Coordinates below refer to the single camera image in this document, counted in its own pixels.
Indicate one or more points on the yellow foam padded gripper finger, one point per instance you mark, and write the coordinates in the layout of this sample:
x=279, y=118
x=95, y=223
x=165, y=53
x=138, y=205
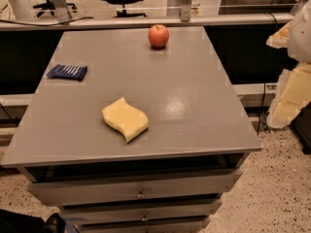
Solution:
x=293, y=91

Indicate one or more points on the grey metal railing frame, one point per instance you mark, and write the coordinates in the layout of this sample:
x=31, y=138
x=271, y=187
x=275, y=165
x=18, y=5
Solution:
x=183, y=19

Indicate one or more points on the red apple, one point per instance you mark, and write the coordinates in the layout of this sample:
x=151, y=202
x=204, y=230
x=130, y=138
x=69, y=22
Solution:
x=158, y=36

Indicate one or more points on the blue ridged cloth pad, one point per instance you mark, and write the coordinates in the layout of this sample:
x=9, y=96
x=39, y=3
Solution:
x=67, y=72

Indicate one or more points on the black shoe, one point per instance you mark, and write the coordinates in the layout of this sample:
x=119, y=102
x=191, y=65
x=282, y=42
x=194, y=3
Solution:
x=54, y=224

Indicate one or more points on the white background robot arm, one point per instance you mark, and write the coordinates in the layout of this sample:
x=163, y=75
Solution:
x=22, y=9

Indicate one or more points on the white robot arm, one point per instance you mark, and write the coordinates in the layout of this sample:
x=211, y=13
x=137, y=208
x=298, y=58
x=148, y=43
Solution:
x=293, y=90

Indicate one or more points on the yellow wavy sponge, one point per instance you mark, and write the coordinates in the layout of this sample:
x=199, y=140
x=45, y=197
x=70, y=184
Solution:
x=126, y=119

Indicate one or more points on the grey drawer cabinet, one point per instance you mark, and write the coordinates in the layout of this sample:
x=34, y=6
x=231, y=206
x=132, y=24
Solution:
x=147, y=142

